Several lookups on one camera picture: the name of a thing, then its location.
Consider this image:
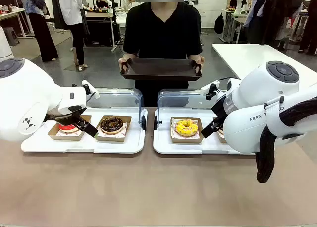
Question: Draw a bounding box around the clear plastic display lid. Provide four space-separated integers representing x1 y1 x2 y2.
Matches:
85 87 147 130
158 88 218 131

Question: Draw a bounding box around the person's right hand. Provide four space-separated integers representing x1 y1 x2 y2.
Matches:
118 57 133 75

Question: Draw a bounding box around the white printed paper liner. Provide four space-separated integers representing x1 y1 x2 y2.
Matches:
55 127 86 138
99 120 129 138
171 118 201 140

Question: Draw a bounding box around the light workbench with small items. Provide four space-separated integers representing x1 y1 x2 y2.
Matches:
0 5 28 38

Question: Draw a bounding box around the person in dark striped trousers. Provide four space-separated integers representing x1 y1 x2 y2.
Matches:
298 0 317 54

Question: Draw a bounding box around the person in black shirt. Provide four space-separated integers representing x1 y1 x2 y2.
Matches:
123 0 203 108

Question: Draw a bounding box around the small grey stool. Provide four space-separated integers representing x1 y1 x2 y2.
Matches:
3 26 20 47

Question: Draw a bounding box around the white height-adjustable desk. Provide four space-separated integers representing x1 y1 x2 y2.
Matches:
115 7 129 52

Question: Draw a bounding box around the dark brown serving tray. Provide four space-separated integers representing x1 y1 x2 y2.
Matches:
119 57 203 82

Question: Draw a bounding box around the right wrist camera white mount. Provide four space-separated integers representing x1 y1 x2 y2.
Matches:
200 80 221 101

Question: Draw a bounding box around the person's left hand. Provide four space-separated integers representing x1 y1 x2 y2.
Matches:
194 56 207 74

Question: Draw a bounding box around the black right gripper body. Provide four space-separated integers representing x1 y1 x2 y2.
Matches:
211 95 228 123

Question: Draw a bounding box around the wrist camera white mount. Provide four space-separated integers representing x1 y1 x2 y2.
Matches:
200 80 221 101
81 80 100 100

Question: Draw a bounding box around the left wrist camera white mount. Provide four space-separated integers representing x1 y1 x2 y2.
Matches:
81 80 100 100

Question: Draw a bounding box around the person in dark wide trousers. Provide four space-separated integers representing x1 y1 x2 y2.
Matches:
21 0 59 63

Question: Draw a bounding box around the person in dark long coat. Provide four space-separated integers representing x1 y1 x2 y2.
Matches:
244 0 303 51

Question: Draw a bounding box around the person in white shirt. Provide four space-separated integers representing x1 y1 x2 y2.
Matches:
51 0 89 69

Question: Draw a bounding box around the brown floor mat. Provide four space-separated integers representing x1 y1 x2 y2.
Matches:
63 63 90 72

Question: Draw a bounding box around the white display tray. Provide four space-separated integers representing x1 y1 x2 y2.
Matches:
153 107 257 155
20 106 149 155

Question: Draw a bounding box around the red glazed donut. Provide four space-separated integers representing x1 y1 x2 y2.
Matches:
58 123 80 134

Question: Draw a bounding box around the black backpack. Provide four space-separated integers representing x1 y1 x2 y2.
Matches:
214 13 225 35

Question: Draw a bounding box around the black sleeved cable bundle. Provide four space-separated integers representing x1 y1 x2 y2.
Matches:
256 98 317 184

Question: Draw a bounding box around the yellow sprinkled donut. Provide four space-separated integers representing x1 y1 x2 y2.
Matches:
175 119 199 136

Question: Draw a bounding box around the white workbench with robot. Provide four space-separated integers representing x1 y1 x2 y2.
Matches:
221 8 248 44

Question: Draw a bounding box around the brown cardboard donut box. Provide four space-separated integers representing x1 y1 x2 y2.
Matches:
212 117 227 144
95 115 132 142
47 115 92 141
170 117 204 144

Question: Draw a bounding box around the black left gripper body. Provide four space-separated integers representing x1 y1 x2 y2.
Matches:
44 105 87 126

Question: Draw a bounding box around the large white table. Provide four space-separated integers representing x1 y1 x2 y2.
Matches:
212 43 317 80

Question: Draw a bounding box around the white air purifier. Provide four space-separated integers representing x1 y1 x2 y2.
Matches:
0 26 13 62

